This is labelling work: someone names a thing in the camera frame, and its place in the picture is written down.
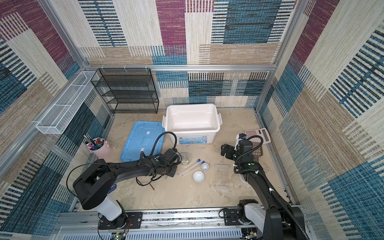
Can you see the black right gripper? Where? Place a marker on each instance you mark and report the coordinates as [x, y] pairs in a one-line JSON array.
[[230, 149]]

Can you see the blue-capped test tube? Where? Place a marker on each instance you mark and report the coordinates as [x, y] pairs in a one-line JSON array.
[[190, 168], [193, 168]]

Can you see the aluminium front rail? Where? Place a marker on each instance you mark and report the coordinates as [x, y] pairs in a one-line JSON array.
[[167, 224]]

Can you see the white mesh wall basket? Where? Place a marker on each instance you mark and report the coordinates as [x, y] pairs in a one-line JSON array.
[[62, 112]]

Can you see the pink pen cup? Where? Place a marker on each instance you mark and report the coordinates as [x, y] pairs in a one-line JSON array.
[[99, 147]]

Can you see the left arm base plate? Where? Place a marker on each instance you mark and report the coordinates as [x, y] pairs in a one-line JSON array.
[[132, 220]]

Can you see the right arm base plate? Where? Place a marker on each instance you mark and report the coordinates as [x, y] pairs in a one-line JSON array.
[[233, 217]]

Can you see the blue plastic box lid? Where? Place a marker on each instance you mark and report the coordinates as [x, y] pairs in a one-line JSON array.
[[141, 139]]

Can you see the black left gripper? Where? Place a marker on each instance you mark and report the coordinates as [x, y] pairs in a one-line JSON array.
[[174, 168]]

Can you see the small white crucible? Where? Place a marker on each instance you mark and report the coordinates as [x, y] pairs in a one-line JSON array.
[[205, 167]]

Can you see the white plastic storage box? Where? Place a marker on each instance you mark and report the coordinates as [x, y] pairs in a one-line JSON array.
[[192, 124]]

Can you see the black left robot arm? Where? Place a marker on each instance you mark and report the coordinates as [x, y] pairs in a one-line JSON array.
[[93, 185]]

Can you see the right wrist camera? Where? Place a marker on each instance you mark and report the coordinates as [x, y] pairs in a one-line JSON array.
[[240, 137]]

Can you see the white evaporating dish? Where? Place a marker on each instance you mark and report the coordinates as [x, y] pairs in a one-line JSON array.
[[198, 176]]

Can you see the clear test tube rack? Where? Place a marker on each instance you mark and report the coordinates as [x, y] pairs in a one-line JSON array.
[[222, 177]]

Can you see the brown slotted scoop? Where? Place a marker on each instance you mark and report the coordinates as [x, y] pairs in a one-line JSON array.
[[258, 152]]

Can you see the clear glass flask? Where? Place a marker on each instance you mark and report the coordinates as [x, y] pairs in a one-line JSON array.
[[185, 158]]

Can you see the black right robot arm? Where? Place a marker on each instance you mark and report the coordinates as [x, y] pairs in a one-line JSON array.
[[274, 217]]

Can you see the black wire shelf rack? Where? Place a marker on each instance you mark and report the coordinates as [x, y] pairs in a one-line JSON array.
[[125, 91]]

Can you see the white tape roll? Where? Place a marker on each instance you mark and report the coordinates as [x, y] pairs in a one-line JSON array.
[[242, 179]]

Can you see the blue black device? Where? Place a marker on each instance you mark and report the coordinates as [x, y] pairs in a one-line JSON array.
[[112, 188]]

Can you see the pink calculator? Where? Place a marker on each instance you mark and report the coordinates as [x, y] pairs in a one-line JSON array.
[[263, 133]]

